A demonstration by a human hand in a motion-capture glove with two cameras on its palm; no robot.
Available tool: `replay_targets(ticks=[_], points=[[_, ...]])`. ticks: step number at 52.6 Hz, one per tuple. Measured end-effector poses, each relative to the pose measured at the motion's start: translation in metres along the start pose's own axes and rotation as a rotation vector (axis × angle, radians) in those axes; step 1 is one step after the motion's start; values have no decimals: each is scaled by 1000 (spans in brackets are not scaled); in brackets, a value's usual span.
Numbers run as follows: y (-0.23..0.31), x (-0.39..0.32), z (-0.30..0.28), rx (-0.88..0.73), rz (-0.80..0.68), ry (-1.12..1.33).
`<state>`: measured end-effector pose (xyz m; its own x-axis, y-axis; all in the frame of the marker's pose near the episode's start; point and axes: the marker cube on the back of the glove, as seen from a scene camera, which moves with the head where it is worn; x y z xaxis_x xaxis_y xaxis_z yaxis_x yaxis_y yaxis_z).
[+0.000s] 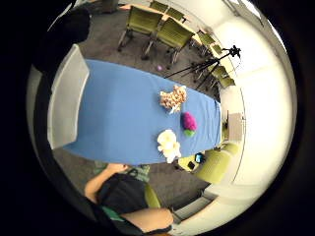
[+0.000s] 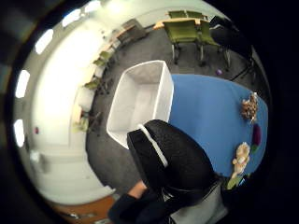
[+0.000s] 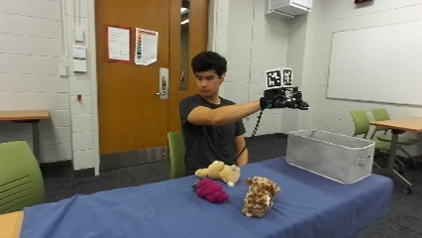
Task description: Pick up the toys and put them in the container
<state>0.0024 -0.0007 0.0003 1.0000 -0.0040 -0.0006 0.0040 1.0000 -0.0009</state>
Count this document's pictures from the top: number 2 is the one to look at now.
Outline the green toy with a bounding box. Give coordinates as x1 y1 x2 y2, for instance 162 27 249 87
226 175 245 190

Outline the wooden table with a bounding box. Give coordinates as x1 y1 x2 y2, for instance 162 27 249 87
153 17 204 31

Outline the the person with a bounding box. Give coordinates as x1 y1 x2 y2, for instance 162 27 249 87
107 179 230 224

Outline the grey chair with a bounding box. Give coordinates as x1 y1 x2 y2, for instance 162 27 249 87
116 18 148 45

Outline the ceiling light panel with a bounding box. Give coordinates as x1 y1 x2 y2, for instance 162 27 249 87
15 69 32 99
61 8 82 28
83 0 103 14
12 119 26 148
34 28 55 56

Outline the white plastic bin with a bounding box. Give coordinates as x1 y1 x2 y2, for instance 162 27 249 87
106 60 175 149

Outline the purple eggplant toy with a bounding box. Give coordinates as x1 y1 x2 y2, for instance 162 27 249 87
252 123 263 147

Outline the green chair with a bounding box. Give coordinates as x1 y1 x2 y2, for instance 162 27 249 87
83 77 101 91
167 10 188 19
198 20 232 68
93 50 114 68
72 116 92 133
163 20 201 65
186 10 207 21

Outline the blue tablecloth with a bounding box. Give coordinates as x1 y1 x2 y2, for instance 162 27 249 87
168 73 269 178

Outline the black tripod stand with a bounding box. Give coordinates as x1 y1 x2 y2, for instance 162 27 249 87
208 15 257 82

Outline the brown spotted soft toy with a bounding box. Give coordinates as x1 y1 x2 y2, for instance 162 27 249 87
240 91 259 123

